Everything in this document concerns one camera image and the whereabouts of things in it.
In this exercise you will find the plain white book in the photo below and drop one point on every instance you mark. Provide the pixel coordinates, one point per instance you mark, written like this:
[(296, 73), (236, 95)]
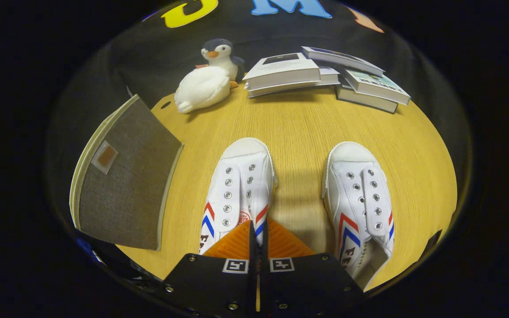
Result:
[(325, 78)]

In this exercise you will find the book with teal cover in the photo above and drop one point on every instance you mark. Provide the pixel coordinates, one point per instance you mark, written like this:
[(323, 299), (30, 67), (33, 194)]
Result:
[(376, 86)]

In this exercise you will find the white plush toy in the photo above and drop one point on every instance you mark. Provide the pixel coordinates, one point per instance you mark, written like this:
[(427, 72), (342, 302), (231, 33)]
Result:
[(201, 88)]

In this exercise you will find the book with blue photo cover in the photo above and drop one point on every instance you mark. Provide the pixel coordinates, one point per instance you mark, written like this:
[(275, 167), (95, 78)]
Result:
[(343, 59)]

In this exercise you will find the grey fabric storage box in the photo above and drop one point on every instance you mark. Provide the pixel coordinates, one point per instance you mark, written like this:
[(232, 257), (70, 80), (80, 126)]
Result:
[(126, 190)]

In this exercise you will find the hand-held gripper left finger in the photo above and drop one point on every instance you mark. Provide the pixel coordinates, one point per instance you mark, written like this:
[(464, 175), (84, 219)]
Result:
[(210, 285)]

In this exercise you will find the white shoe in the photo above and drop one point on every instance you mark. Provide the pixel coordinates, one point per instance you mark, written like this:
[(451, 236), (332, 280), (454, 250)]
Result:
[(356, 198), (241, 176)]

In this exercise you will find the black book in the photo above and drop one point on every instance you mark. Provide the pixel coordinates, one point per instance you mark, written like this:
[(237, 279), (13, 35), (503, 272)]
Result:
[(362, 99)]

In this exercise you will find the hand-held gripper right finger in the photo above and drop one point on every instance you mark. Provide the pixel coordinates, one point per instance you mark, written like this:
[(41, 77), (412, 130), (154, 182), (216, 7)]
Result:
[(312, 282)]

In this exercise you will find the black backdrop cloth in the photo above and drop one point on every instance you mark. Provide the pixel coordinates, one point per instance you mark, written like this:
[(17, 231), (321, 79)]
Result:
[(148, 57)]

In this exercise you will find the penguin plush toy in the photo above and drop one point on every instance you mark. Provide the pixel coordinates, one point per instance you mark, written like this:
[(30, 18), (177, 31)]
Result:
[(219, 55)]

